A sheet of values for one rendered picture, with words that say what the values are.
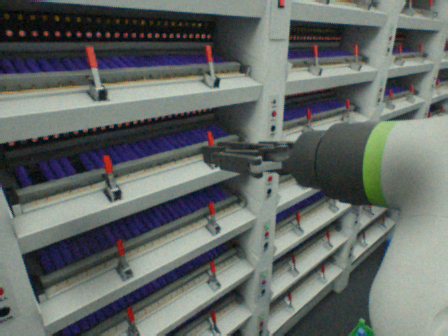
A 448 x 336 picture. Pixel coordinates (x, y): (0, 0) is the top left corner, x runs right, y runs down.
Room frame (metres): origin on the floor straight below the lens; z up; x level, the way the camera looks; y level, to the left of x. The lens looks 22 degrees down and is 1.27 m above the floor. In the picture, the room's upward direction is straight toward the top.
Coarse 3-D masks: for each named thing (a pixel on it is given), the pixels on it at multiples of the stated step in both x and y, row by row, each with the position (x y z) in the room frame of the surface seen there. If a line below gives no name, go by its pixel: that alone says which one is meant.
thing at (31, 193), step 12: (204, 144) 0.79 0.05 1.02; (216, 144) 0.81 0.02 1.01; (156, 156) 0.70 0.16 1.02; (168, 156) 0.71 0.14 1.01; (180, 156) 0.74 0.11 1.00; (120, 168) 0.63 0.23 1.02; (132, 168) 0.65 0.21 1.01; (144, 168) 0.66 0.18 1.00; (60, 180) 0.56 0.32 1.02; (72, 180) 0.56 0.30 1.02; (84, 180) 0.58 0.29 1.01; (96, 180) 0.60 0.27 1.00; (24, 192) 0.51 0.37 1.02; (36, 192) 0.52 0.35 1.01; (48, 192) 0.53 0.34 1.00; (36, 204) 0.50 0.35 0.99
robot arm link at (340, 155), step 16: (336, 128) 0.34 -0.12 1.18; (352, 128) 0.32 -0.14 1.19; (368, 128) 0.31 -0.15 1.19; (320, 144) 0.33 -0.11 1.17; (336, 144) 0.31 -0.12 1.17; (352, 144) 0.30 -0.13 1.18; (320, 160) 0.32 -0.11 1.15; (336, 160) 0.30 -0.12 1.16; (352, 160) 0.29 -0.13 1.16; (320, 176) 0.31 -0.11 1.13; (336, 176) 0.30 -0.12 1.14; (352, 176) 0.29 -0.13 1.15; (336, 192) 0.31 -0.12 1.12; (352, 192) 0.29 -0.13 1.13; (352, 208) 0.32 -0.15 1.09
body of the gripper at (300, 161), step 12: (312, 132) 0.37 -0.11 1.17; (324, 132) 0.36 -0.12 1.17; (300, 144) 0.36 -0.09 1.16; (312, 144) 0.34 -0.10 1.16; (276, 156) 0.37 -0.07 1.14; (288, 156) 0.36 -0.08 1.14; (300, 156) 0.35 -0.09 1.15; (312, 156) 0.33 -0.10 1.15; (288, 168) 0.36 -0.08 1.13; (300, 168) 0.34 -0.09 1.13; (312, 168) 0.33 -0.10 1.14; (300, 180) 0.35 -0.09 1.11; (312, 180) 0.33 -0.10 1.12
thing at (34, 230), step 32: (128, 128) 0.76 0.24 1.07; (160, 128) 0.82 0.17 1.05; (224, 128) 0.95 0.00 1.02; (192, 160) 0.75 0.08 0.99; (64, 192) 0.56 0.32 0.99; (96, 192) 0.57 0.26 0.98; (128, 192) 0.59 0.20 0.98; (160, 192) 0.62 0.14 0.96; (32, 224) 0.47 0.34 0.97; (64, 224) 0.49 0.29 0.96; (96, 224) 0.53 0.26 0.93
